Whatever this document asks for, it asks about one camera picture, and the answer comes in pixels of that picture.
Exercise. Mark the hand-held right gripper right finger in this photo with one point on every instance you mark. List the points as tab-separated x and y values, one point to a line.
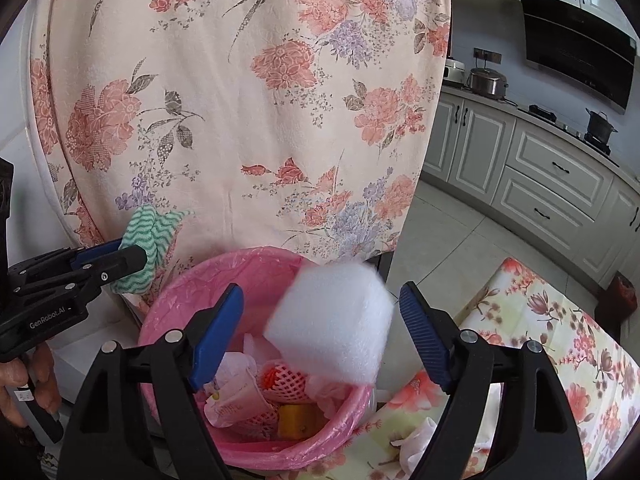
425	330

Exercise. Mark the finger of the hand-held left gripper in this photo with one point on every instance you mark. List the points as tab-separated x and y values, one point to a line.
100	252
120	265

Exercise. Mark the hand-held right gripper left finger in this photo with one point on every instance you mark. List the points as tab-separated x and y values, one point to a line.
220	330

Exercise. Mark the green striped cloth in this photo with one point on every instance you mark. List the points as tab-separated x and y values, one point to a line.
155	230

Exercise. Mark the pink printed wrapper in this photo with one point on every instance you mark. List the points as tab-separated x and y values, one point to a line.
232	395

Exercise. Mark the pink lined trash bin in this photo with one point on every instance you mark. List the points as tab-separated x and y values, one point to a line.
260	262

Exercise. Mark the pink foam fruit net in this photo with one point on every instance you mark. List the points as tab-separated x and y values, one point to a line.
287	380

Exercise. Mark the white foam block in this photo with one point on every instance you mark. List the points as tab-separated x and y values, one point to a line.
330	320

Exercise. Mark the yellow food scrap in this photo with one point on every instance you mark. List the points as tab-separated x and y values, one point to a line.
297	420

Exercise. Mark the person's left hand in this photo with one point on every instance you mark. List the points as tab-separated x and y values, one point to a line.
47	375

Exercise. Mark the white crumpled tissue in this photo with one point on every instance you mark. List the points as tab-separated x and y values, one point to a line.
417	445

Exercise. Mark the floral tablecloth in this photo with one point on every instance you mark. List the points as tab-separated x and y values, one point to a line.
550	340

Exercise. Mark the floral hanging cloth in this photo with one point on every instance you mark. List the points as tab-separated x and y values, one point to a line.
225	110

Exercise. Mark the red bag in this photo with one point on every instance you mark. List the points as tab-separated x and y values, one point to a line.
611	300

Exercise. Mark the white lower cabinets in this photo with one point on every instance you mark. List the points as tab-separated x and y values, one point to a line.
540	175

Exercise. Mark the black gas stove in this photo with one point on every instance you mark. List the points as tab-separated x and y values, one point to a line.
542	111

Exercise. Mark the silver pressure cooker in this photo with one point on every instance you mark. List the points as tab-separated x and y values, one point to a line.
486	85

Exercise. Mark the white rice cooker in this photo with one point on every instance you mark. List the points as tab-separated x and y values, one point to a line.
454	72

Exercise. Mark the black cooking pot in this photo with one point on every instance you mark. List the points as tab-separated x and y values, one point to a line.
600	127

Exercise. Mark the black range hood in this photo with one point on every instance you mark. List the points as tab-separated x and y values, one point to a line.
580	45

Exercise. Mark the dark wall outlet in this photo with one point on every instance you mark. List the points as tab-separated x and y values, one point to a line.
486	56

